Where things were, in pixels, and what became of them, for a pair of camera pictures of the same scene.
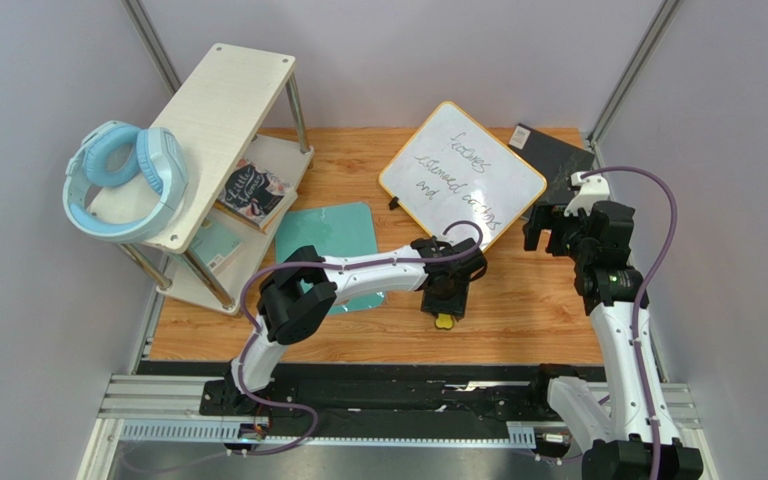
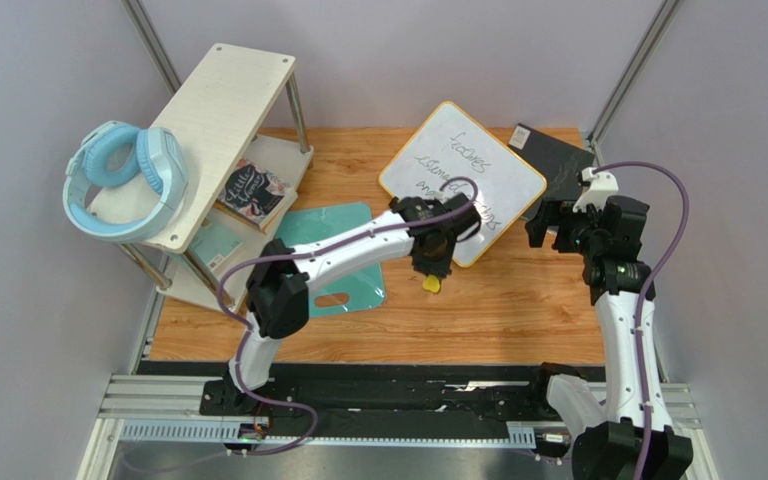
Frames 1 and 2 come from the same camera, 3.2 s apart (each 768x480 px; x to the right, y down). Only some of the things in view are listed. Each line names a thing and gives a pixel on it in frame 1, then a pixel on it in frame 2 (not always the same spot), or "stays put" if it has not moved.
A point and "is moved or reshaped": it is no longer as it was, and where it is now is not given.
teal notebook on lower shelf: [214, 244] stays put
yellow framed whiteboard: [455, 169] stays put
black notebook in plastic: [556, 160] stays put
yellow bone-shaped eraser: [444, 321] is moved or reshaped
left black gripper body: [452, 301] -> [439, 262]
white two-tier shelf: [245, 154] stays put
